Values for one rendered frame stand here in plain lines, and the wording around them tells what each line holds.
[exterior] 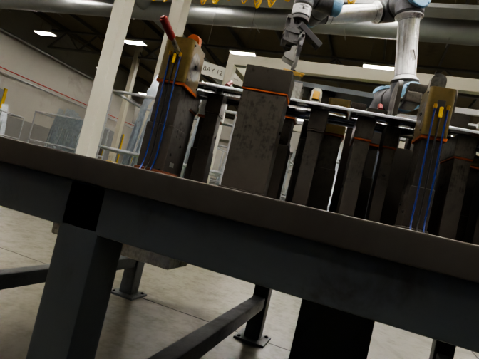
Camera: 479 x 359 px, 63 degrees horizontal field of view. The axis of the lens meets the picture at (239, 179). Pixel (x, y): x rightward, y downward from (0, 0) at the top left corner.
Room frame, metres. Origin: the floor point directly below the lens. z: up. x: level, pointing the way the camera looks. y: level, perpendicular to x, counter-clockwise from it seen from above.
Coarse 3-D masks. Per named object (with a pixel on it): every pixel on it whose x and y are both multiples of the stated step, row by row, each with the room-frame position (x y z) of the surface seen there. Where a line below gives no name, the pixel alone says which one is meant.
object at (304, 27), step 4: (300, 24) 1.47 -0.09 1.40; (304, 24) 1.47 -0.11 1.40; (300, 28) 1.48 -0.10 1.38; (304, 28) 1.48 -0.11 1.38; (308, 28) 1.48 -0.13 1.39; (308, 32) 1.48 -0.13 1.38; (312, 32) 1.48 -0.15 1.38; (308, 36) 1.48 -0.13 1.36; (312, 36) 1.48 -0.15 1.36; (308, 40) 1.51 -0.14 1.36; (312, 40) 1.48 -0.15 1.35; (316, 40) 1.48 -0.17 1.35; (312, 44) 1.50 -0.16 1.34; (316, 44) 1.48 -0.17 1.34; (320, 44) 1.48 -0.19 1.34; (316, 48) 1.51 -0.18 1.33
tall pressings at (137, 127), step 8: (152, 88) 5.81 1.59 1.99; (144, 104) 5.75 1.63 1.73; (144, 112) 5.82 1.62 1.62; (136, 120) 5.68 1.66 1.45; (136, 128) 5.74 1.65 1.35; (144, 128) 5.65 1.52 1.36; (136, 136) 5.84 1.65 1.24; (192, 136) 5.47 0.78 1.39; (128, 144) 5.69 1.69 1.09; (192, 144) 5.61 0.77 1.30; (136, 152) 5.65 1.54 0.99; (128, 160) 5.84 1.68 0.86; (136, 160) 5.75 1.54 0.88; (184, 160) 5.48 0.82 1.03; (184, 168) 5.57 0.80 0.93
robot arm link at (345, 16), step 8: (384, 0) 1.70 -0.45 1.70; (344, 8) 1.65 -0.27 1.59; (352, 8) 1.66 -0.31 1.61; (360, 8) 1.66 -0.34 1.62; (368, 8) 1.67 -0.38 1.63; (376, 8) 1.68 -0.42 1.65; (384, 8) 1.68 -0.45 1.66; (312, 16) 1.60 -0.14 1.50; (328, 16) 1.63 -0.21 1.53; (336, 16) 1.64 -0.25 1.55; (344, 16) 1.65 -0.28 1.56; (352, 16) 1.66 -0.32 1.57; (360, 16) 1.68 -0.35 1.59; (368, 16) 1.69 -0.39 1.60; (376, 16) 1.70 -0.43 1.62; (384, 16) 1.70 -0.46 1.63; (312, 24) 1.65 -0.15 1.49; (320, 24) 1.66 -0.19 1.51
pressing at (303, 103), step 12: (204, 84) 1.12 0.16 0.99; (204, 96) 1.32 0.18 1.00; (228, 96) 1.23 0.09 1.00; (288, 108) 1.21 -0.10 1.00; (300, 108) 1.18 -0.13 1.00; (324, 108) 1.11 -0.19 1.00; (336, 108) 1.05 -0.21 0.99; (348, 108) 1.04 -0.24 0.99; (336, 120) 1.23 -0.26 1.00; (348, 120) 1.19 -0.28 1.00; (384, 120) 1.09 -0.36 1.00; (396, 120) 1.07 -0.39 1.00; (408, 120) 1.01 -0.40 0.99; (408, 132) 1.15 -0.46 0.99; (456, 132) 1.05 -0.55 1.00; (468, 132) 1.02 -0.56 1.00
